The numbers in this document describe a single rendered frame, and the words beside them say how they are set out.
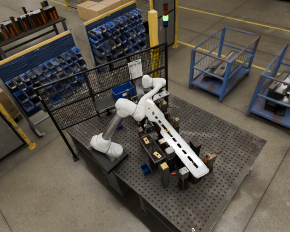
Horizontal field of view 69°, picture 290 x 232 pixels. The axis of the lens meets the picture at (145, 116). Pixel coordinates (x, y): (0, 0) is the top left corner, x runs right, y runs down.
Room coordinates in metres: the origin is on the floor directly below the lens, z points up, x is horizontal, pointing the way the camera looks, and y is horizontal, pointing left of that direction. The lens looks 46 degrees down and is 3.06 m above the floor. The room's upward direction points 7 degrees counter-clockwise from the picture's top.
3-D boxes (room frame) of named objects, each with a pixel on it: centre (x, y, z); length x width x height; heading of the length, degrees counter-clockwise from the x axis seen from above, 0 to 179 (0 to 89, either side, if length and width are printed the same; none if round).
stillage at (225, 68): (3.74, -1.76, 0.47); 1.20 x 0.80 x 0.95; 131
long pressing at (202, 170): (1.68, -0.26, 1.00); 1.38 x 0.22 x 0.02; 23
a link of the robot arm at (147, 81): (2.12, -0.08, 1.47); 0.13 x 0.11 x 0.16; 78
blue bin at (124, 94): (2.45, 0.27, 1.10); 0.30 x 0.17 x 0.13; 114
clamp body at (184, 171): (1.08, -0.33, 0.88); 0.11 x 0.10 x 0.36; 113
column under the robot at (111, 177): (1.58, 0.47, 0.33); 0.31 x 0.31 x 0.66; 42
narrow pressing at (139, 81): (2.37, 0.02, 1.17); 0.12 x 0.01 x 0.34; 113
